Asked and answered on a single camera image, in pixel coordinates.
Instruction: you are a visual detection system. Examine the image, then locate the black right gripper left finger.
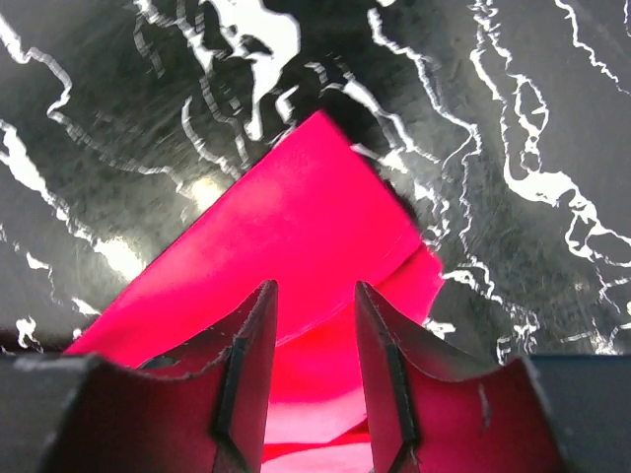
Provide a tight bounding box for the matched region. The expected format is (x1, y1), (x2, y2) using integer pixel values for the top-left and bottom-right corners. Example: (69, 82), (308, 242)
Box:
(1, 281), (278, 472)

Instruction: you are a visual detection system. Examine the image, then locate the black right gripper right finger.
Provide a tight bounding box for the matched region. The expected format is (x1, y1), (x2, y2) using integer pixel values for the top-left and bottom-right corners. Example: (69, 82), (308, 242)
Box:
(355, 282), (565, 472)

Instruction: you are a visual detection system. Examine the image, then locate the red t-shirt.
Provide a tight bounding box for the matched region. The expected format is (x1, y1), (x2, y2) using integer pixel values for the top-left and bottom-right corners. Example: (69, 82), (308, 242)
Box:
(69, 112), (442, 472)

